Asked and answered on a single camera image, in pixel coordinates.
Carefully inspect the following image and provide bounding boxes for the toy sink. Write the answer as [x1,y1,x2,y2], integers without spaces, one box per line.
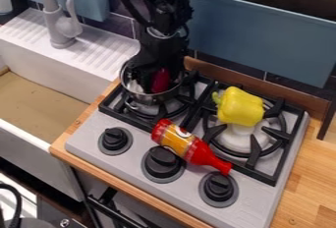
[0,7,142,203]

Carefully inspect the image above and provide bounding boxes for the yellow toy pepper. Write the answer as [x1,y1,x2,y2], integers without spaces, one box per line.
[211,85,267,128]

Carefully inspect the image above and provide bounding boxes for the red toy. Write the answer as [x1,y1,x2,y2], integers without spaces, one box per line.
[149,67,173,94]

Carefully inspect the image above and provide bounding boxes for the red toy sauce bottle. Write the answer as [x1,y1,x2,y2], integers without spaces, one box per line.
[149,118,234,177]

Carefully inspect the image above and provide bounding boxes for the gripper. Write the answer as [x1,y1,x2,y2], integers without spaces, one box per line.
[127,25,193,92]

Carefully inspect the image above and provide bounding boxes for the tap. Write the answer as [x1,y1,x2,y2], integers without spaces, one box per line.
[33,0,84,50]

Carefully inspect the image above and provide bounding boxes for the silver pot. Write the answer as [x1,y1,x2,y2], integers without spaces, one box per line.
[118,59,195,107]

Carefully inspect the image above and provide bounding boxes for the toy stove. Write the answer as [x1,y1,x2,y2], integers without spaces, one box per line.
[64,69,311,228]

